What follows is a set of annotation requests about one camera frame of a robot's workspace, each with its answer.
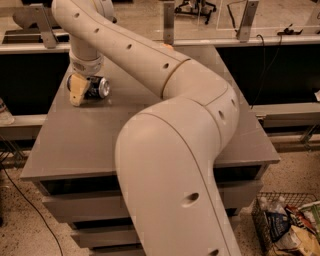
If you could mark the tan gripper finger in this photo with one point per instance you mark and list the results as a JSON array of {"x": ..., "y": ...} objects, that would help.
[{"x": 78, "y": 87}]

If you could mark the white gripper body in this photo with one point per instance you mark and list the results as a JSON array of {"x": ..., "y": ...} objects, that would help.
[{"x": 86, "y": 67}]

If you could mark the blue pepsi can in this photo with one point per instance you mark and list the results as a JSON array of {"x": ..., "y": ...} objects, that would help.
[{"x": 98, "y": 87}]

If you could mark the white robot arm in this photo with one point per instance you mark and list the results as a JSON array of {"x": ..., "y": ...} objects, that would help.
[{"x": 164, "y": 154}]

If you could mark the grey drawer cabinet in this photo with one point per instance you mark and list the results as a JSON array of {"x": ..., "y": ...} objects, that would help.
[{"x": 73, "y": 161}]

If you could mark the orange fruit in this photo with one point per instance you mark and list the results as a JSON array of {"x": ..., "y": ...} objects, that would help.
[{"x": 168, "y": 46}]

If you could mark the plastic water bottle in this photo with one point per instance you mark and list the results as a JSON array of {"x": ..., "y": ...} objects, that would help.
[{"x": 273, "y": 206}]

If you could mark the blue snack bag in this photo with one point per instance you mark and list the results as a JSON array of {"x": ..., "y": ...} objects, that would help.
[{"x": 279, "y": 224}]

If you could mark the red snack bag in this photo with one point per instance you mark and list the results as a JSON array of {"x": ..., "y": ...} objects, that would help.
[{"x": 298, "y": 219}]

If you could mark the left metal bracket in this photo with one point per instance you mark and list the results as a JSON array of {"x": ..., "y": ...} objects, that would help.
[{"x": 41, "y": 18}]

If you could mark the metal bracket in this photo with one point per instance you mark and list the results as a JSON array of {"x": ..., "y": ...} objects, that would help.
[
  {"x": 41, "y": 18},
  {"x": 168, "y": 22},
  {"x": 243, "y": 33}
]

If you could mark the middle metal bracket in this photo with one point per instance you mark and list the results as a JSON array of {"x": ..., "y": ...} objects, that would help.
[{"x": 168, "y": 22}]

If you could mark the right metal bracket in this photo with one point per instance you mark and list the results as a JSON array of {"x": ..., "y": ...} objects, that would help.
[{"x": 243, "y": 33}]

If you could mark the wire basket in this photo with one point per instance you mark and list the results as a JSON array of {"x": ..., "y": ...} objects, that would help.
[{"x": 308, "y": 204}]

